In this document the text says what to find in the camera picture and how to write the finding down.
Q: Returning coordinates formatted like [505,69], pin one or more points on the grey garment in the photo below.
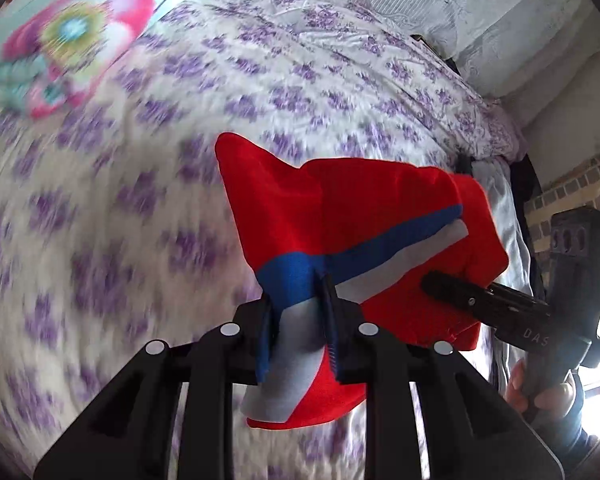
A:
[505,220]

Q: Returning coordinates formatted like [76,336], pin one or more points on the bed with purple floral sheet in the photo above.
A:
[130,210]

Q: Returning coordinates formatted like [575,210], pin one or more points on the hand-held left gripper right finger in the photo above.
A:
[332,340]

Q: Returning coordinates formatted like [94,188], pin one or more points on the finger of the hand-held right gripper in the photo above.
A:
[460,295]

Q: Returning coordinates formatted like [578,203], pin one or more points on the person's right hand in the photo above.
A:
[540,402]

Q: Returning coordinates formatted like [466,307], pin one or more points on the red pants with blue stripes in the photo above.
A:
[355,200]

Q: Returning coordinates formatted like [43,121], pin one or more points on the person's right forearm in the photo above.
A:
[565,435]

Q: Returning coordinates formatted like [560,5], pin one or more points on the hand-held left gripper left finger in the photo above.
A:
[265,350]

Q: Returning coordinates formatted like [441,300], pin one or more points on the white lace cover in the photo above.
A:
[455,0]

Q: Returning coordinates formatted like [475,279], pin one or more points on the folded floral quilt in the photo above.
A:
[70,35]

